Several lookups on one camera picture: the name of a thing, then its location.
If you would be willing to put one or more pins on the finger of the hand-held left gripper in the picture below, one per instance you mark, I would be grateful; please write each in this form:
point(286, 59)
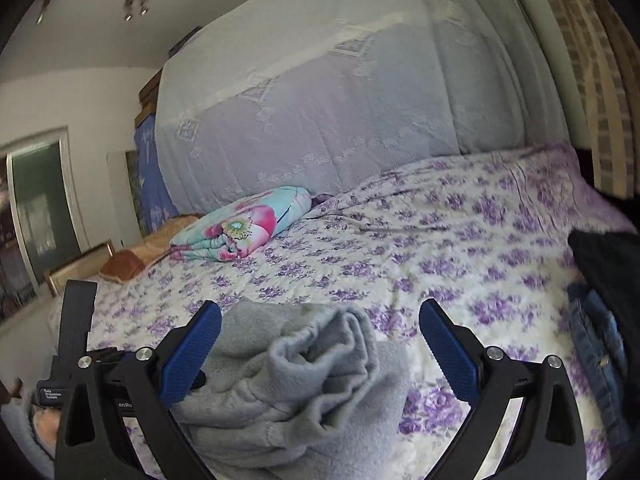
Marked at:
point(75, 315)

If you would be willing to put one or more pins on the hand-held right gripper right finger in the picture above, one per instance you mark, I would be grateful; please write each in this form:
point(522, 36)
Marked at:
point(450, 355)

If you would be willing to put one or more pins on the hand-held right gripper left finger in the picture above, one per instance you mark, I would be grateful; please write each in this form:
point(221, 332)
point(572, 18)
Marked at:
point(192, 350)

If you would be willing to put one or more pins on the grey pants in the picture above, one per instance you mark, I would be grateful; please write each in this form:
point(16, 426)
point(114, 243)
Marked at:
point(300, 385)

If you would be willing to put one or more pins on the person's left forearm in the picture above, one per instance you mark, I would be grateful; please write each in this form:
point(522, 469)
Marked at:
point(22, 440)

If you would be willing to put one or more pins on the person's left hand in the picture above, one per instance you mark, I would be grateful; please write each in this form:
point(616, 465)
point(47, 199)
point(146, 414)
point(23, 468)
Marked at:
point(44, 422)

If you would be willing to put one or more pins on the brown cushion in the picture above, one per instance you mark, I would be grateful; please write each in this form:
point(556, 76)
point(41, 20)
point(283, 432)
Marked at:
point(122, 266)

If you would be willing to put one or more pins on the orange blanket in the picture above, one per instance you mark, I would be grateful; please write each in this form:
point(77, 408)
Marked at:
point(165, 240)

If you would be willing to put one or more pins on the white framed window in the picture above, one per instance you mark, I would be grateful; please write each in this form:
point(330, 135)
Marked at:
point(45, 200)

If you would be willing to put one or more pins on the purple floral bedspread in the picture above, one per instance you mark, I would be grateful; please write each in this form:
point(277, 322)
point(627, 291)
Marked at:
point(425, 220)

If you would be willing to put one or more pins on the folded turquoise floral blanket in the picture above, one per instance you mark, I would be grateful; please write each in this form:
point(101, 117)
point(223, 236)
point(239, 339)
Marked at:
point(250, 220)

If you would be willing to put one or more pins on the blue jeans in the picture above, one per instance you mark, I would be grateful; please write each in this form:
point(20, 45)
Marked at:
point(595, 340)

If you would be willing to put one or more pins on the blue patterned cloth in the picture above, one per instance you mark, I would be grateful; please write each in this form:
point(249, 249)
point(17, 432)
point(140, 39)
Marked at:
point(150, 175)

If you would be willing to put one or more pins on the black cloth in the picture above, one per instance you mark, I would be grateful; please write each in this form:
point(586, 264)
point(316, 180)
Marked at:
point(610, 270)

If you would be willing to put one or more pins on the wooden cabinet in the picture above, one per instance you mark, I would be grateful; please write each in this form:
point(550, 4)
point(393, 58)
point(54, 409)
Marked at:
point(150, 92)

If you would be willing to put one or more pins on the white lace bed canopy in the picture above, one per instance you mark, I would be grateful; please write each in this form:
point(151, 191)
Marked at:
point(325, 110)

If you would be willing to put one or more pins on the checkered beige curtain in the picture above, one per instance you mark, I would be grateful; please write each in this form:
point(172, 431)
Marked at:
point(600, 85)

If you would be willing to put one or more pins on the ceiling track light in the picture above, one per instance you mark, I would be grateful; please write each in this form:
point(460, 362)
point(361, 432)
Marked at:
point(135, 2)

